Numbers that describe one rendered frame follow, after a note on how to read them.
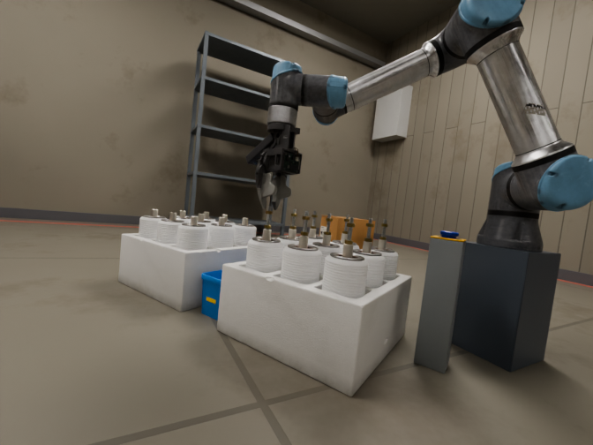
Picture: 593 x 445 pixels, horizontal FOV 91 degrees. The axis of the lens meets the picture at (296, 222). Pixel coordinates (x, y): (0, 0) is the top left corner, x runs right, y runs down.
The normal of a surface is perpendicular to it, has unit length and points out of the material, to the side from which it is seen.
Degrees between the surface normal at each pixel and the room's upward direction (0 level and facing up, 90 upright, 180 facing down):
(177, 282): 90
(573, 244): 90
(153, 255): 90
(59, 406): 0
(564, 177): 97
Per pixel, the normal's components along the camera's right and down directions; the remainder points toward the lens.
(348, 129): 0.47, 0.11
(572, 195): -0.07, 0.17
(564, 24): -0.87, -0.07
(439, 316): -0.57, -0.01
